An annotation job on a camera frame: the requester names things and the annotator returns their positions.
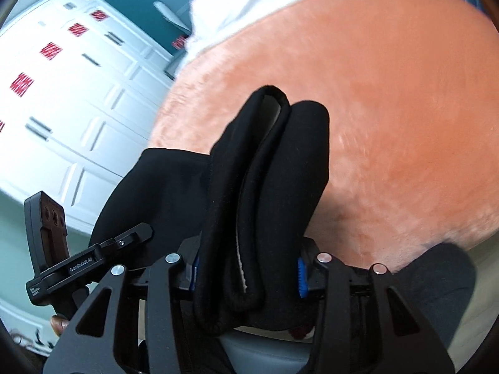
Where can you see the orange fuzzy blanket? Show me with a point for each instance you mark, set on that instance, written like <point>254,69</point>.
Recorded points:
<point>390,124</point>

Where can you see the black pants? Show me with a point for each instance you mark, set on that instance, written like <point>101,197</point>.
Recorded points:
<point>273,144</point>

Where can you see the white panelled wardrobe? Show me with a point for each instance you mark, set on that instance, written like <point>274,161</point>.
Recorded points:
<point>97,124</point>

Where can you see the person's left hand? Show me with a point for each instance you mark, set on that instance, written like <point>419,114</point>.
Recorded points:
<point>59,324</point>

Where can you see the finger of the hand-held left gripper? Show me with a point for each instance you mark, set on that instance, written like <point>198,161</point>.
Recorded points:
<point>124,239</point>

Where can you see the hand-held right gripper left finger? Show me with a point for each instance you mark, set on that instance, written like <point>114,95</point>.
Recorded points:
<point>195,274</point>

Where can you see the pale grey panel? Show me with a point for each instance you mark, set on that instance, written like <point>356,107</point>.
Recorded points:
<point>173,4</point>

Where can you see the red striped wardrobe stickers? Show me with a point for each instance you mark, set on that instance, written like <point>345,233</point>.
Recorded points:
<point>50,50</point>

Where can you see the white bed sheet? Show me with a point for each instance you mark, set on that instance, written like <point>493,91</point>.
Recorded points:
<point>241,7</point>

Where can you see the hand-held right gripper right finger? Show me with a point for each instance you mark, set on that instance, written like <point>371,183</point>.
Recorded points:
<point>301,278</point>

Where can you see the light grey cloth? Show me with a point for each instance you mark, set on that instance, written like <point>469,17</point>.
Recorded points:
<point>265,352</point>

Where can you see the person's dark grey trouser leg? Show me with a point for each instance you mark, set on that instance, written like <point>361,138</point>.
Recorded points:
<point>436,292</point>

